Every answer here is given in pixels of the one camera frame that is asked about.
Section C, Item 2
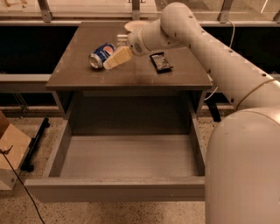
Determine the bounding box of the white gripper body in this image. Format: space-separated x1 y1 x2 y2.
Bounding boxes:
127 27 152 56

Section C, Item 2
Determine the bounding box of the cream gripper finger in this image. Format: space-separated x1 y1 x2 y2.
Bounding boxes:
103 46 132 70

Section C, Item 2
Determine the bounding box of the blue pepsi can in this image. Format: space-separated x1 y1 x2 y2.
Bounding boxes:
88 43 116 69

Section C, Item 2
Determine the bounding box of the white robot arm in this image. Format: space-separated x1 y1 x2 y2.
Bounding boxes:
105 3 280 224

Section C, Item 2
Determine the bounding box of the grey cabinet with top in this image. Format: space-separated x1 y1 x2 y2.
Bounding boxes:
46 22 211 136

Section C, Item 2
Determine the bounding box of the open grey top drawer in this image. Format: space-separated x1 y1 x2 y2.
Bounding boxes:
24 95 211 203

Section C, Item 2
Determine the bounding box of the white ceramic bowl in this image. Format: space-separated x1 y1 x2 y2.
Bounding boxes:
124 20 148 32

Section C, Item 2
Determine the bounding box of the black stand leg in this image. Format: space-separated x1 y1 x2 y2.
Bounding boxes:
205 95 221 122

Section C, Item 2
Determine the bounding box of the cardboard box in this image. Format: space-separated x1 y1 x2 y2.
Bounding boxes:
0 111 31 190

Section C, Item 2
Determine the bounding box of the black bar on floor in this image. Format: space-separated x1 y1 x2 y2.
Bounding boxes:
20 118 50 172

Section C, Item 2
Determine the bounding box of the white cable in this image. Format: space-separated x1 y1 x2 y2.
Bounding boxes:
203 20 236 102

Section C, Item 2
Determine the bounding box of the black cable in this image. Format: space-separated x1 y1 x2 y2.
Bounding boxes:
0 149 46 224

